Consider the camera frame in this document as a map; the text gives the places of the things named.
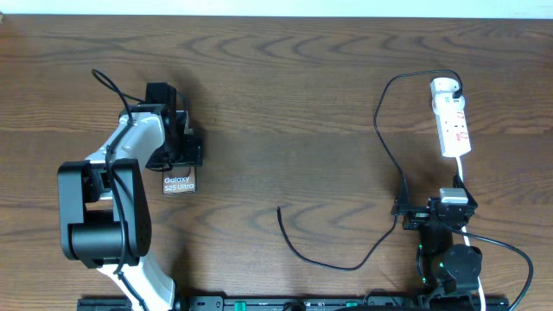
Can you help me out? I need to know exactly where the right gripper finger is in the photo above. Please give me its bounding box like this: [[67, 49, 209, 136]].
[[394, 173, 410, 207], [453, 174, 477, 205]]

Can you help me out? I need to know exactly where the bronze Galaxy smartphone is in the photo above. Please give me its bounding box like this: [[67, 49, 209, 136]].
[[162, 166, 197, 194]]

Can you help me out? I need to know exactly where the black charging cable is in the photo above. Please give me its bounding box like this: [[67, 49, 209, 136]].
[[276, 69, 464, 272]]

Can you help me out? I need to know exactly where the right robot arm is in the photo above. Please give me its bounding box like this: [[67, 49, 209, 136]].
[[391, 175, 482, 309]]

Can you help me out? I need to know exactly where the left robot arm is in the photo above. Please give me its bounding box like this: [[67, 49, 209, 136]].
[[57, 82, 203, 310]]

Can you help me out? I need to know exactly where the white charger adapter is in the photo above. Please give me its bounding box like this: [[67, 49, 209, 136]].
[[430, 77, 460, 98]]

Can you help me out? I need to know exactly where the white power strip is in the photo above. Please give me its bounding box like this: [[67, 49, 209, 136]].
[[432, 92, 471, 158]]

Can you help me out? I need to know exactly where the right camera cable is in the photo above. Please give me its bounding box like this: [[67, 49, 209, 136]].
[[435, 206, 535, 311]]

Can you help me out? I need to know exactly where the camera cable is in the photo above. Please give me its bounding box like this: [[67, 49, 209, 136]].
[[90, 67, 152, 311], [435, 206, 535, 311]]

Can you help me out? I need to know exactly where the white power strip cord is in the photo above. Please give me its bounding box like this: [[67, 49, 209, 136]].
[[454, 155, 487, 311]]

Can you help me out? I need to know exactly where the left camera cable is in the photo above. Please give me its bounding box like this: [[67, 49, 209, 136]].
[[90, 67, 152, 311]]

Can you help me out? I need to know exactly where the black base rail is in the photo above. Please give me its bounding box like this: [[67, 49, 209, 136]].
[[142, 295, 511, 311]]

